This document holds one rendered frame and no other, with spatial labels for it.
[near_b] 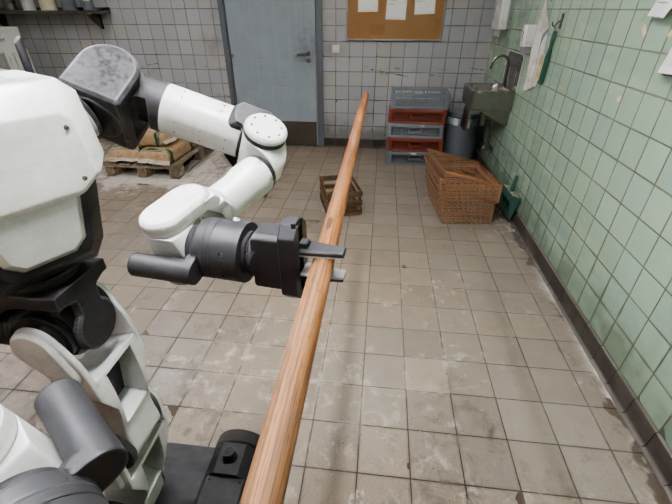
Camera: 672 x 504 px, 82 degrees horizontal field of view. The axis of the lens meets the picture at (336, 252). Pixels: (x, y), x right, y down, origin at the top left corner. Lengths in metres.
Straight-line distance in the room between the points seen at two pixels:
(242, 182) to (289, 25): 4.31
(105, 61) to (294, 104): 4.28
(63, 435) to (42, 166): 0.43
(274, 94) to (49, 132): 4.45
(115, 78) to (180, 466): 1.23
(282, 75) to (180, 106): 4.24
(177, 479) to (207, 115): 1.19
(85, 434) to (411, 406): 1.60
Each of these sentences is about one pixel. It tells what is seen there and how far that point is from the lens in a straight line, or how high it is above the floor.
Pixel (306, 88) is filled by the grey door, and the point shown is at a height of 0.68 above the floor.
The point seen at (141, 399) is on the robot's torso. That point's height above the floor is 0.71.
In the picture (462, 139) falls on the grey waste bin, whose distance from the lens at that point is 4.52.
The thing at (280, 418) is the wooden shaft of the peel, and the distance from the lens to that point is 0.34.
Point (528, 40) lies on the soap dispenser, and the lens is 3.65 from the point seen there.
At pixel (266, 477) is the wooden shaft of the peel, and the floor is 1.21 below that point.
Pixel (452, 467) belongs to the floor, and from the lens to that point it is 1.75.
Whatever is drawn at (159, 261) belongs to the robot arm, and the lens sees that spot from 0.57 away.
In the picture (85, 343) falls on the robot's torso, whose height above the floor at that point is 0.96.
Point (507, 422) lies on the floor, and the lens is 1.93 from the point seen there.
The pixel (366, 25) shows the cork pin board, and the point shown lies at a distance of 4.82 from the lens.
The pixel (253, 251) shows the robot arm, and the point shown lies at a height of 1.21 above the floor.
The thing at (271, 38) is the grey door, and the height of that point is 1.20.
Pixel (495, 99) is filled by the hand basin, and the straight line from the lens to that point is 3.84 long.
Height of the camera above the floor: 1.49
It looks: 32 degrees down
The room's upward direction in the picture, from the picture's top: straight up
